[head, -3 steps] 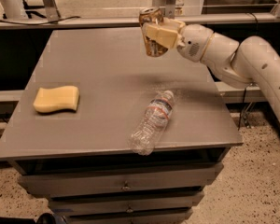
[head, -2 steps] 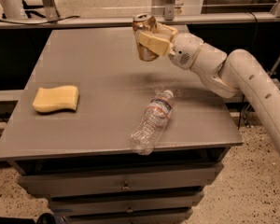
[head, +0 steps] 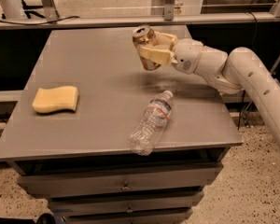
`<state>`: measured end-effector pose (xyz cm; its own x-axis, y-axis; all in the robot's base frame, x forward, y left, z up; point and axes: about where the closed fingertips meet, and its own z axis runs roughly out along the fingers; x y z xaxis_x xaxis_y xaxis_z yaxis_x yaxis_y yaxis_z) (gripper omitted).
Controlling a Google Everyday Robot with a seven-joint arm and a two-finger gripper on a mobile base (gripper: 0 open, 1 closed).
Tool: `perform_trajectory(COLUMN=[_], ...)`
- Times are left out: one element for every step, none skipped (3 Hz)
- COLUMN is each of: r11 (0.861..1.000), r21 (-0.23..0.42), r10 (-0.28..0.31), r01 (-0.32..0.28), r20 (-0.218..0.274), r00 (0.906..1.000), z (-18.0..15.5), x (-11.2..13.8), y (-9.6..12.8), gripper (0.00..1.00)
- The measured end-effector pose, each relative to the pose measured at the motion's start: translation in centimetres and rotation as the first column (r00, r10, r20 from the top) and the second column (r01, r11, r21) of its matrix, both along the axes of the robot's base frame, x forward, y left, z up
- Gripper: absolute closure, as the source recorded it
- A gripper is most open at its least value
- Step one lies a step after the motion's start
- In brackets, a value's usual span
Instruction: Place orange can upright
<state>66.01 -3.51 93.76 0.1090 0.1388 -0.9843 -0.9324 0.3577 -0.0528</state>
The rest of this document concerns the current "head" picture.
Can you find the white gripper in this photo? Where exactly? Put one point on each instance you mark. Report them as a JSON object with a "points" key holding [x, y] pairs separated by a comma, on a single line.
{"points": [[187, 56]]}

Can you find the crushed orange soda can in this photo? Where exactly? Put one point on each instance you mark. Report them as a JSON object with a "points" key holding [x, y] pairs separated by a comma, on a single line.
{"points": [[143, 36]]}

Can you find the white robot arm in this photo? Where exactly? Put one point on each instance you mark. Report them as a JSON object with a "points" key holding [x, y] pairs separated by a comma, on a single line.
{"points": [[240, 70]]}

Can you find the clear plastic water bottle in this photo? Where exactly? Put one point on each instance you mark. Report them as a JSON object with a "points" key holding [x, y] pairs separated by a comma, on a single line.
{"points": [[148, 132]]}

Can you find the grey drawer cabinet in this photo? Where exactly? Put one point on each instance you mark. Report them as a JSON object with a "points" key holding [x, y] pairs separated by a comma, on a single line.
{"points": [[80, 160]]}

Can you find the yellow sponge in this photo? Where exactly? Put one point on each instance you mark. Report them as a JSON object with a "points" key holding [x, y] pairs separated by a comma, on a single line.
{"points": [[55, 99]]}

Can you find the metal guard rail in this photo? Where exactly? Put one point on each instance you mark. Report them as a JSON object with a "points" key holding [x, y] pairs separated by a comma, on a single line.
{"points": [[75, 22]]}

